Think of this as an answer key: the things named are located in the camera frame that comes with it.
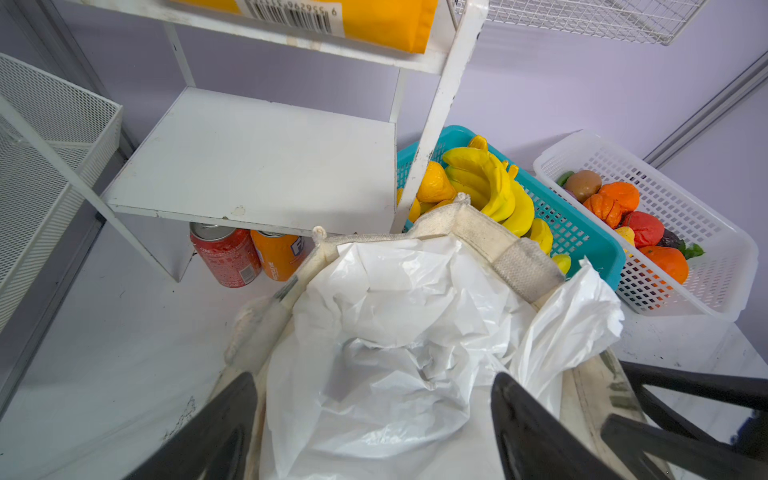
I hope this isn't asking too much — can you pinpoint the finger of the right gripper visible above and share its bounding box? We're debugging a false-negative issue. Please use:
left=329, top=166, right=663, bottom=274
left=601, top=414, right=767, bottom=479
left=620, top=361, right=767, bottom=444

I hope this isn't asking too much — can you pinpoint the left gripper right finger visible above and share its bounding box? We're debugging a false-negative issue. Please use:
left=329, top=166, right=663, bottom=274
left=491, top=373, right=619, bottom=479

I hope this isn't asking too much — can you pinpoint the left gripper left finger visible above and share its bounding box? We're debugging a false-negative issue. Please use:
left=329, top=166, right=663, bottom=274
left=128, top=372, right=258, bottom=479

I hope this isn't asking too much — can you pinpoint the beige canvas tote bag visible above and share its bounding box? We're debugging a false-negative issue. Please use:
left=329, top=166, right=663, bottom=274
left=216, top=202, right=643, bottom=479

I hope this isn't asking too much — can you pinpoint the white plastic bag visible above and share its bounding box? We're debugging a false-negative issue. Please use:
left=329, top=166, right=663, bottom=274
left=259, top=236, right=624, bottom=479

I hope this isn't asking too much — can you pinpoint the white plastic basket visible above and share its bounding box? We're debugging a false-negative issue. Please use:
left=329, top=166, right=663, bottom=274
left=533, top=130, right=758, bottom=322

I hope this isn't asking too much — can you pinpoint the orange toy fruit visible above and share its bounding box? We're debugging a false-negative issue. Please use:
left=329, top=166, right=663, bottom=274
left=640, top=246, right=689, bottom=284
left=599, top=182, right=640, bottom=213

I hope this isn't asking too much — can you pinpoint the dark wrinkled toy eggplant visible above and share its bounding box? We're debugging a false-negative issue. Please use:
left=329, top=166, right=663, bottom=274
left=658, top=229, right=705, bottom=260

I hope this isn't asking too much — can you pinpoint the red toy tomato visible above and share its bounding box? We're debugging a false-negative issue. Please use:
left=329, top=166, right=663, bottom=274
left=621, top=211, right=665, bottom=249

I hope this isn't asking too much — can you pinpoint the orange soda can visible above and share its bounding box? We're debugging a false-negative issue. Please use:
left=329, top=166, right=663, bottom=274
left=250, top=230, right=310, bottom=282

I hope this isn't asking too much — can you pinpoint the yellow toy lemon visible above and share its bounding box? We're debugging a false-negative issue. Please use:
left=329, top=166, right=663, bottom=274
left=614, top=226, right=636, bottom=247

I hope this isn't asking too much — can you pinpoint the large yellow banana bunch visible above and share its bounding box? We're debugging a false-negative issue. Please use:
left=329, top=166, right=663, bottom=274
left=526, top=218, right=572, bottom=275

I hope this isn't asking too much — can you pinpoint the teal plastic basket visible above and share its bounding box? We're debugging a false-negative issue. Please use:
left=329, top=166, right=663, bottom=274
left=396, top=125, right=626, bottom=291

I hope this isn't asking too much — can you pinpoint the small yellow banana bunch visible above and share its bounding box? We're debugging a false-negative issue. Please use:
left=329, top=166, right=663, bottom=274
left=442, top=136, right=535, bottom=237

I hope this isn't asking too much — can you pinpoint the brown toy potato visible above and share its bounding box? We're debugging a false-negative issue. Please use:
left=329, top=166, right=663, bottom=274
left=564, top=170, right=602, bottom=203

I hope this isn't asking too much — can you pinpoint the white two-tier shelf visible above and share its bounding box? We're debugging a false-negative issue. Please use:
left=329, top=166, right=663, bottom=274
left=59, top=0, right=490, bottom=283

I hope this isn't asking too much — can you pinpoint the white mesh shelf rack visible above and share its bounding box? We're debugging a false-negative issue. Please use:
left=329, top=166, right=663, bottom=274
left=1, top=55, right=123, bottom=324

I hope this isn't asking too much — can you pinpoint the orange snack bag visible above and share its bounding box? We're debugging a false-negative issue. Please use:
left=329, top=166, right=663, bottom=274
left=185, top=0, right=438, bottom=54

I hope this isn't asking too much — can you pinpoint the white wire wall basket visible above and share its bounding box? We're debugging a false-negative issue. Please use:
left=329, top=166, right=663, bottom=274
left=486, top=0, right=708, bottom=46

